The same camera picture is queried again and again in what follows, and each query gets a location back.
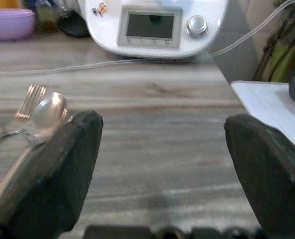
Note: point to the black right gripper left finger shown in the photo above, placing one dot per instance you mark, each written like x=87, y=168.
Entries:
x=45, y=174

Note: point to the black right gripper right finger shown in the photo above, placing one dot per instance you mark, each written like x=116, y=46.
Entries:
x=269, y=174

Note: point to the silver metal spoon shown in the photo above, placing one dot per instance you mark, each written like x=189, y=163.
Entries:
x=49, y=112

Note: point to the silver metal fork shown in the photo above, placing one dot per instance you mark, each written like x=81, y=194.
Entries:
x=28, y=105

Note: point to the white board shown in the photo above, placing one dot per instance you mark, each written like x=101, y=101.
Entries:
x=267, y=102

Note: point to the green and grey bag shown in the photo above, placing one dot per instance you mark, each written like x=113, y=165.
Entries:
x=284, y=47

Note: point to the black round object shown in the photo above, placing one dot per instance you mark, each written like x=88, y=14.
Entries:
x=72, y=25

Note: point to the purple plastic bowl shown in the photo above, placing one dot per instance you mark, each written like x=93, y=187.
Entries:
x=9, y=23

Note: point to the glass bottle with yellow oil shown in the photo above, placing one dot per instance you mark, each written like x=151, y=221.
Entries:
x=45, y=17

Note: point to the white kitchen machine with display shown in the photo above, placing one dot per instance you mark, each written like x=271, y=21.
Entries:
x=152, y=25

